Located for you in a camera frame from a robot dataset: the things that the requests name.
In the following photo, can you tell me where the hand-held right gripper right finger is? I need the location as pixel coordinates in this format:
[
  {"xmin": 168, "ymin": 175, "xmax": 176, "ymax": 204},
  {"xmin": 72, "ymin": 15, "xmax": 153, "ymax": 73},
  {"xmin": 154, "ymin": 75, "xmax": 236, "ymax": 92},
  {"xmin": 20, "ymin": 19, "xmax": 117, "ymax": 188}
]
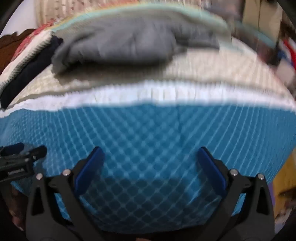
[{"xmin": 198, "ymin": 146, "xmax": 275, "ymax": 241}]

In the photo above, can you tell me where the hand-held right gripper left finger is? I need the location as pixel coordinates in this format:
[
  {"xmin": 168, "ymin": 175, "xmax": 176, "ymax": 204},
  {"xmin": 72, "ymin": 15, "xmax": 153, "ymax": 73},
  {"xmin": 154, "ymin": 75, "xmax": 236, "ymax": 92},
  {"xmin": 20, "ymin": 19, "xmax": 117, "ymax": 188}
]
[{"xmin": 25, "ymin": 146, "xmax": 105, "ymax": 241}]

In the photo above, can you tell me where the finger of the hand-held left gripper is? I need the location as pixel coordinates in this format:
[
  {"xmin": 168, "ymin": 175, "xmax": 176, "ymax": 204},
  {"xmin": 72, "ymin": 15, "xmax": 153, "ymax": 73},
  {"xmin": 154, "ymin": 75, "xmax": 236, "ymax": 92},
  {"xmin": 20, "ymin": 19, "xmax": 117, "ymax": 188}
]
[
  {"xmin": 0, "ymin": 142, "xmax": 25, "ymax": 156},
  {"xmin": 22, "ymin": 145, "xmax": 48, "ymax": 160}
]

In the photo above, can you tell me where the grey puffer jacket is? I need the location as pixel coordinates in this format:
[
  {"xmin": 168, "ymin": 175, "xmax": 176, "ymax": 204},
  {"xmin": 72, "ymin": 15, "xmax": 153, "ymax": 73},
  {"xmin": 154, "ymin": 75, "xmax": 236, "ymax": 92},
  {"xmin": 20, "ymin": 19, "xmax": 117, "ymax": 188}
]
[{"xmin": 51, "ymin": 16, "xmax": 222, "ymax": 75}]

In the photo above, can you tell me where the patchwork printed bedspread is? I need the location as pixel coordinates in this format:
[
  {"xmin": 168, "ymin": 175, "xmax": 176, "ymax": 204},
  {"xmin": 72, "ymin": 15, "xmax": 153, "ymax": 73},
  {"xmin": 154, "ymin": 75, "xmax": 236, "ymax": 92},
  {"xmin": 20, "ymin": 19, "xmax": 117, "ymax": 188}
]
[{"xmin": 0, "ymin": 5, "xmax": 296, "ymax": 234}]

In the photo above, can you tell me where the yellow cloth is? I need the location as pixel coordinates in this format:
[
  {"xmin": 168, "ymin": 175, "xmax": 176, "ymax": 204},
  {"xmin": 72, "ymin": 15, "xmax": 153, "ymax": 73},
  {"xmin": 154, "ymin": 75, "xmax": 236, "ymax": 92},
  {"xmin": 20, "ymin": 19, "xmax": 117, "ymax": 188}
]
[{"xmin": 273, "ymin": 148, "xmax": 296, "ymax": 230}]

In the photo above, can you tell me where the black fuzzy garment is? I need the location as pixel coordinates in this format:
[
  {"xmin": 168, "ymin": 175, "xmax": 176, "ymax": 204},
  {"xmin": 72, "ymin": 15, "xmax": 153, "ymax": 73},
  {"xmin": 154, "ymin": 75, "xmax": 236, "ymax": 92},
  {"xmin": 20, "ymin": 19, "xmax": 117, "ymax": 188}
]
[{"xmin": 0, "ymin": 36, "xmax": 64, "ymax": 109}]

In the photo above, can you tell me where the carved wooden headboard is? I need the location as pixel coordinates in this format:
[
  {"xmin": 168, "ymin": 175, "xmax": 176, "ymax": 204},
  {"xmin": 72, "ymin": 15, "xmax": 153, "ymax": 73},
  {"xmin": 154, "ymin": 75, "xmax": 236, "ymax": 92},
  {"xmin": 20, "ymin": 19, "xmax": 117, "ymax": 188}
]
[{"xmin": 0, "ymin": 29, "xmax": 37, "ymax": 75}]

